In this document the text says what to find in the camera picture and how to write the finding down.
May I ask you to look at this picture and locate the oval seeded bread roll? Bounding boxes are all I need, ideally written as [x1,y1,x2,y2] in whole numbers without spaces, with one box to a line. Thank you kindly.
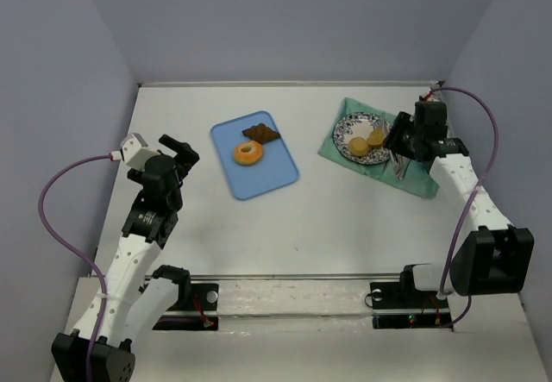
[367,128,386,149]

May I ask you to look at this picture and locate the metal kitchen tongs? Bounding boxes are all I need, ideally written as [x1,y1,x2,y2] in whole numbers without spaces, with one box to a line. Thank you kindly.
[379,116,411,181]

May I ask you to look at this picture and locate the round yellow bun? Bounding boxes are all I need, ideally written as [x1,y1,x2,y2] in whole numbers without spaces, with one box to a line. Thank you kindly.
[348,136,370,157]

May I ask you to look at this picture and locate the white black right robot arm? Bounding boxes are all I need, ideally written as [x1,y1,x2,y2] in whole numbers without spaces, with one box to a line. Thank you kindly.
[384,101,534,297]

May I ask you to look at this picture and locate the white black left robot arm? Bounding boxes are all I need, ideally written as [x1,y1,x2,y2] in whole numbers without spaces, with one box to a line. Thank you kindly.
[51,133,199,381]

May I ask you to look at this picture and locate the green cloth mat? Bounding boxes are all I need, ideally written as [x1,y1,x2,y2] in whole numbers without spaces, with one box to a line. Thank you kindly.
[318,97,439,199]

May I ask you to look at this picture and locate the blue floral plate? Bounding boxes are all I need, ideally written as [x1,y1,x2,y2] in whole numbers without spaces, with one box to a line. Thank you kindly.
[332,112,388,166]

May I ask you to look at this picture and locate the orange glazed donut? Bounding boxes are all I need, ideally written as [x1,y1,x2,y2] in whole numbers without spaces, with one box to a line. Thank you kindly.
[233,141,264,166]

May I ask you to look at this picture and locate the dark brown croissant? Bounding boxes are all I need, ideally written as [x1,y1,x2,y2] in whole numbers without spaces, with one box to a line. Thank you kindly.
[242,123,281,145]

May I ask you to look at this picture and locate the blue plastic tray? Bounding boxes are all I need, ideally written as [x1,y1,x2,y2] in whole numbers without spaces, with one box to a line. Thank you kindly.
[210,111,299,200]

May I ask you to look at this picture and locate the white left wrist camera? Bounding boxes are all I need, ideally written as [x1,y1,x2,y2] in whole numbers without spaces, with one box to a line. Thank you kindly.
[121,133,159,172]

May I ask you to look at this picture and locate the aluminium front rail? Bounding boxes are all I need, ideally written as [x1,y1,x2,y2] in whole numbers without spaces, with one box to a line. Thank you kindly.
[191,272,399,282]

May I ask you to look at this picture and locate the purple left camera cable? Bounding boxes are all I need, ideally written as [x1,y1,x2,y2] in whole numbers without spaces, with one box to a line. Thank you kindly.
[37,153,120,382]

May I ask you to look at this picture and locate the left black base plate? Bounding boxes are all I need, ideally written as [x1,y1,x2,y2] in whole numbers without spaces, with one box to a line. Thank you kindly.
[153,283,219,332]

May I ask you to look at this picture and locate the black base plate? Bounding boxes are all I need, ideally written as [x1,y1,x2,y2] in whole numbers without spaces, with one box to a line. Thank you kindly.
[153,283,219,332]
[364,281,453,330]

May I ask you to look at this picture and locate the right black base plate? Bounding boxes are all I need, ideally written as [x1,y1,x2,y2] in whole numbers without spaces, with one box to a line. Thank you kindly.
[364,281,453,330]

